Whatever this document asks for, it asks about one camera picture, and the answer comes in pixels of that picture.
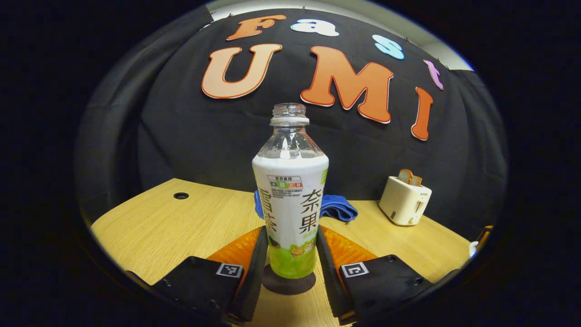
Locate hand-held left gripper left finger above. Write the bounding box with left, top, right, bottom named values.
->
left=125, top=226, right=269, bottom=325

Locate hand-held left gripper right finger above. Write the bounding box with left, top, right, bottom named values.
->
left=315, top=225, right=459, bottom=325

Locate dark round coaster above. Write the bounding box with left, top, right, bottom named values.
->
left=262, top=263, right=316, bottom=295

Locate clear water bottle white label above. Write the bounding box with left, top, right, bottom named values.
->
left=252, top=103, right=330, bottom=279

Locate blue towel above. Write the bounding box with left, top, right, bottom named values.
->
left=253, top=189, right=359, bottom=223

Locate white toaster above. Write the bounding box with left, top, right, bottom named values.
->
left=379, top=176, right=433, bottom=226

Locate black backdrop cloth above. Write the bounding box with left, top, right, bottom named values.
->
left=75, top=7, right=508, bottom=241

